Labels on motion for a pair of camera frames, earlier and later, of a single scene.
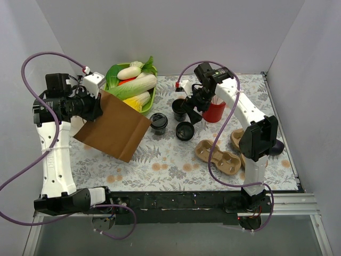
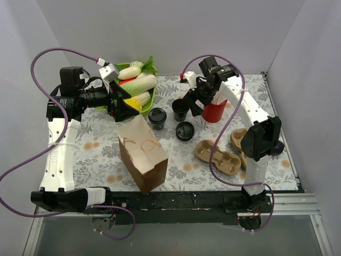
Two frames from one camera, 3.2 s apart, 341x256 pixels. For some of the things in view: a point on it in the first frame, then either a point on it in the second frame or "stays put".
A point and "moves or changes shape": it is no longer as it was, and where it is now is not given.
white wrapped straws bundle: [216, 100] stays put
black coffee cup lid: [185, 131] stays put
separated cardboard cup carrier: [227, 162] stays put
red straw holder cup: [214, 113] stays put
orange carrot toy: [122, 81] stays put
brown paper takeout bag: [119, 131] -> [143, 158]
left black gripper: [95, 107] -> [113, 102]
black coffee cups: [179, 114] stays put
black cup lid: [159, 120] moves or changes shape
